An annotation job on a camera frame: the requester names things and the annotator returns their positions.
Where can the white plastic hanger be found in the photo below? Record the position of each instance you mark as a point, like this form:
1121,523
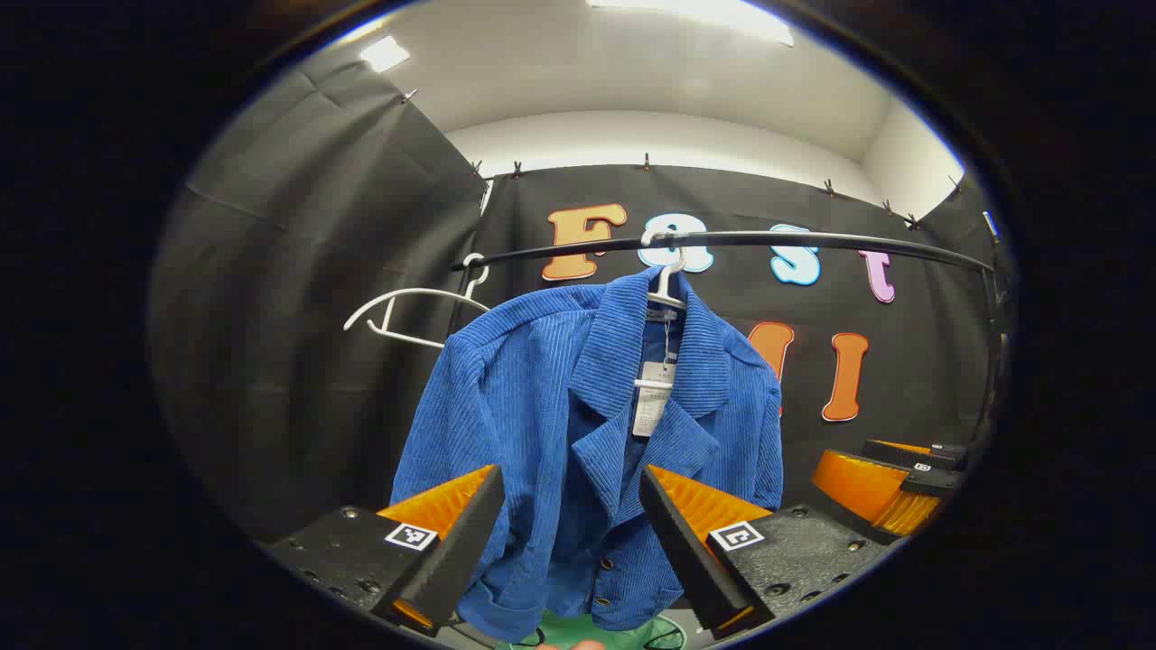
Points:
406,291
666,289

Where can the green laundry hamper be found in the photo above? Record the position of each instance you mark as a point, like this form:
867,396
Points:
578,630

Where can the long ceiling light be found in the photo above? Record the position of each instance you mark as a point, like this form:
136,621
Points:
695,13

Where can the rectangular ceiling light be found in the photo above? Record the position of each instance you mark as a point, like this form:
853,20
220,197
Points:
384,52

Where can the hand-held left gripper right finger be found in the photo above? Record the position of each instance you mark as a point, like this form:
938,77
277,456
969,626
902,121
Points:
686,560

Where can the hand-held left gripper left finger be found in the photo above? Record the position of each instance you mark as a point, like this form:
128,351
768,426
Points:
461,551

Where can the black clothes rail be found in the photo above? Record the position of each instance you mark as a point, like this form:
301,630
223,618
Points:
813,239

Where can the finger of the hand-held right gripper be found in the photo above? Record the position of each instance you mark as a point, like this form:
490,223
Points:
912,454
858,487

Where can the black backdrop cloth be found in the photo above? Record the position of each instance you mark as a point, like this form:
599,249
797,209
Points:
289,271

